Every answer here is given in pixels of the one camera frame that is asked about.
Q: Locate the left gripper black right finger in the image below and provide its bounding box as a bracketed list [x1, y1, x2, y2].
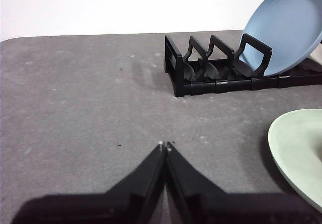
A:
[165, 141, 322, 224]

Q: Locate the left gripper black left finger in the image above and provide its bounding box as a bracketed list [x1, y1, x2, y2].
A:
[10, 141, 167, 224]

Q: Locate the pale green round plate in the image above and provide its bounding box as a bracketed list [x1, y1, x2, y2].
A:
[268, 108, 322, 211]

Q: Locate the black plastic plate rack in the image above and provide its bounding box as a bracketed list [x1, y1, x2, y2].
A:
[165, 34, 322, 98]

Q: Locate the light blue round plate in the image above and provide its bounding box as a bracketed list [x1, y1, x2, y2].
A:
[235, 0, 322, 77]

